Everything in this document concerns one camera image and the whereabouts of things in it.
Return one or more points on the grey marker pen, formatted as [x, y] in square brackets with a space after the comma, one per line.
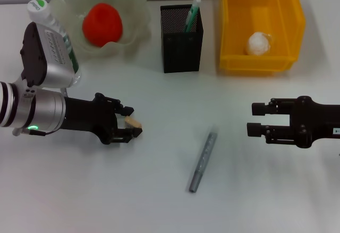
[203, 161]

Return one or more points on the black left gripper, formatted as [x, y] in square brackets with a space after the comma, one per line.
[87, 114]

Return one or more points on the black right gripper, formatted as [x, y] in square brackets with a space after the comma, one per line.
[316, 121]

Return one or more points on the white paper ball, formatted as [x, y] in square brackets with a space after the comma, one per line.
[257, 44]

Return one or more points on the orange red fruit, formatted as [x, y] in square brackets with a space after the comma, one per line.
[102, 25]

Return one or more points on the mint green utility knife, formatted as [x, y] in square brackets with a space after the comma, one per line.
[192, 12]

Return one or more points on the translucent glass fruit plate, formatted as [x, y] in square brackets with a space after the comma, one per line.
[66, 4]

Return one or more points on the black mesh pen holder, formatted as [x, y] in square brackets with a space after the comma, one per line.
[180, 52]

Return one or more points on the clear green label water bottle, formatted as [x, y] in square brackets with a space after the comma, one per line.
[40, 9]

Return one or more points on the small tan eraser block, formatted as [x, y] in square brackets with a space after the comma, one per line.
[132, 122]

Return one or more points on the yellow plastic storage bin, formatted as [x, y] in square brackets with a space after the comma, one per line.
[252, 65]

